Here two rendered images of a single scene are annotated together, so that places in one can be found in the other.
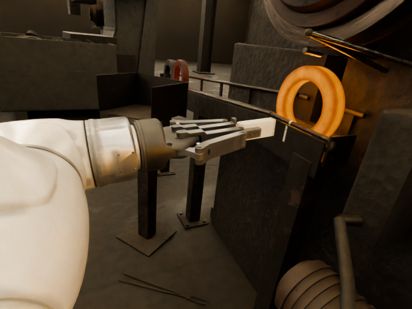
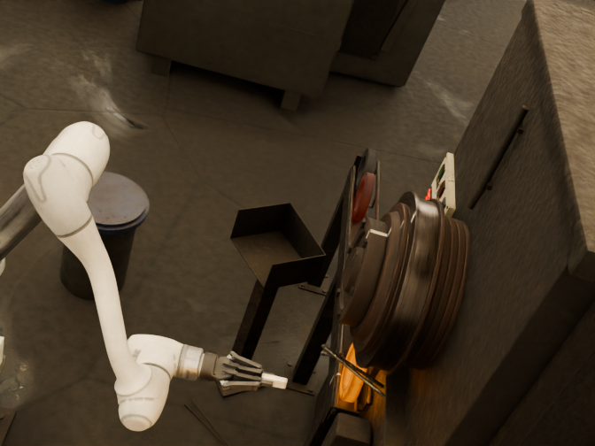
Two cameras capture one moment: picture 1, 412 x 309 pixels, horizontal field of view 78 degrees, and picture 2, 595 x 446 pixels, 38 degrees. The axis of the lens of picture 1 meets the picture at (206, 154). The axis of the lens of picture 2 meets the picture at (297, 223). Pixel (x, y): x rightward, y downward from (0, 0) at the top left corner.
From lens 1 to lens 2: 205 cm
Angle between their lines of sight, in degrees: 23
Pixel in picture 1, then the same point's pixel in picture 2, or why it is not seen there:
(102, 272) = (173, 387)
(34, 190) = (156, 395)
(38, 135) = (162, 357)
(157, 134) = (210, 368)
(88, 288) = not seen: hidden behind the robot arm
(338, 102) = (353, 386)
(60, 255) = (155, 413)
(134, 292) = (192, 423)
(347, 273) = not seen: outside the picture
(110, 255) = not seen: hidden behind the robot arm
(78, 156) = (173, 368)
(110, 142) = (188, 365)
